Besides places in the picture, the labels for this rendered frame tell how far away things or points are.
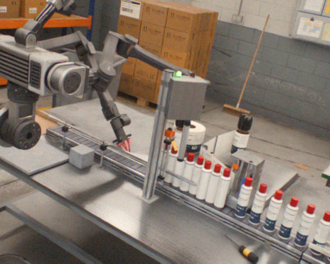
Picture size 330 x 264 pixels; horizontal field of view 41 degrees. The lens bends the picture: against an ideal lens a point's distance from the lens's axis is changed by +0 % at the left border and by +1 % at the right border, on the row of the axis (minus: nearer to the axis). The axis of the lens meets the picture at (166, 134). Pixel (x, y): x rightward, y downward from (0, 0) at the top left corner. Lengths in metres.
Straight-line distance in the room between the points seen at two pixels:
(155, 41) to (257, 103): 1.98
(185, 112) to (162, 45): 3.80
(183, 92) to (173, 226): 0.62
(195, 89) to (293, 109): 4.74
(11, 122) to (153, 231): 0.79
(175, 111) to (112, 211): 0.55
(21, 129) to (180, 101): 0.71
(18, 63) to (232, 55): 5.30
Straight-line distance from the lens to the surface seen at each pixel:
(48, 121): 3.04
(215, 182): 2.17
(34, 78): 1.86
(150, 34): 5.88
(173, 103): 2.00
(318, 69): 6.51
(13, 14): 6.21
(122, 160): 2.50
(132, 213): 2.12
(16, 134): 2.03
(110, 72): 1.92
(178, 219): 2.14
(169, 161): 2.27
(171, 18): 5.72
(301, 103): 6.63
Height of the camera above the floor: 1.97
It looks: 22 degrees down
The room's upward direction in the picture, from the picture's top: 10 degrees clockwise
